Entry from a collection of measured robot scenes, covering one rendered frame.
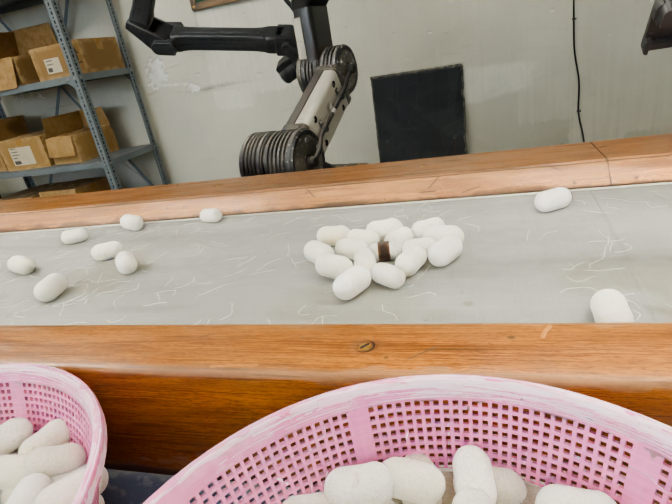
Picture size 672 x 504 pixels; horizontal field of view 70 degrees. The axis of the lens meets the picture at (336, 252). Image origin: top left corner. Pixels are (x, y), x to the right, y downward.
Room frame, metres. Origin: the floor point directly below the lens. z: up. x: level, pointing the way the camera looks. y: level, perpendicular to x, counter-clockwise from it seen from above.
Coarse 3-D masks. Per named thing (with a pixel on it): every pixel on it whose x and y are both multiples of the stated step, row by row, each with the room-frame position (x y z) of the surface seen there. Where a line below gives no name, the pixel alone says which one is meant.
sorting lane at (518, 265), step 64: (576, 192) 0.49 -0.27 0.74; (640, 192) 0.46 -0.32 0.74; (0, 256) 0.63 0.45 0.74; (64, 256) 0.58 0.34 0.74; (192, 256) 0.50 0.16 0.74; (256, 256) 0.47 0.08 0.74; (512, 256) 0.37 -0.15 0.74; (576, 256) 0.35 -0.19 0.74; (640, 256) 0.33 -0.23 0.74; (0, 320) 0.42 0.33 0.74; (64, 320) 0.40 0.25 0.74; (128, 320) 0.37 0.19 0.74; (192, 320) 0.35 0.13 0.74; (256, 320) 0.34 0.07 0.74; (320, 320) 0.32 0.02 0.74; (384, 320) 0.30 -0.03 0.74; (448, 320) 0.29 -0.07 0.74; (512, 320) 0.27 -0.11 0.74; (576, 320) 0.26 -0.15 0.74; (640, 320) 0.25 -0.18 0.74
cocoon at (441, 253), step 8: (440, 240) 0.38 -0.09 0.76; (448, 240) 0.38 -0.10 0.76; (456, 240) 0.38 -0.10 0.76; (432, 248) 0.37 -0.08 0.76; (440, 248) 0.37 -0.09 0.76; (448, 248) 0.37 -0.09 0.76; (456, 248) 0.37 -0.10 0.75; (432, 256) 0.37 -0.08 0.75; (440, 256) 0.36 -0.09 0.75; (448, 256) 0.36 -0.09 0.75; (456, 256) 0.37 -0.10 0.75; (440, 264) 0.36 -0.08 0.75
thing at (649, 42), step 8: (656, 0) 0.52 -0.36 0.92; (656, 8) 0.52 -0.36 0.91; (656, 16) 0.52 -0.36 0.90; (648, 24) 0.54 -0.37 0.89; (648, 32) 0.54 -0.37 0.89; (656, 32) 0.54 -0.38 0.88; (664, 32) 0.54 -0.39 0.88; (648, 40) 0.54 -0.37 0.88; (656, 40) 0.55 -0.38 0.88; (664, 40) 0.54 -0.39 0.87; (648, 48) 0.55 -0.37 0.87; (656, 48) 0.55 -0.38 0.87
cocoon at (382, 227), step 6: (372, 222) 0.45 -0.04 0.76; (378, 222) 0.45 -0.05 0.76; (384, 222) 0.45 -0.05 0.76; (390, 222) 0.45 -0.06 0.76; (396, 222) 0.45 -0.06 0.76; (366, 228) 0.45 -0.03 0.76; (372, 228) 0.45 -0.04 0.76; (378, 228) 0.44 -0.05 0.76; (384, 228) 0.44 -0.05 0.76; (390, 228) 0.44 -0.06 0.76; (396, 228) 0.44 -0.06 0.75; (378, 234) 0.44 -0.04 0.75; (384, 234) 0.44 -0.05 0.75
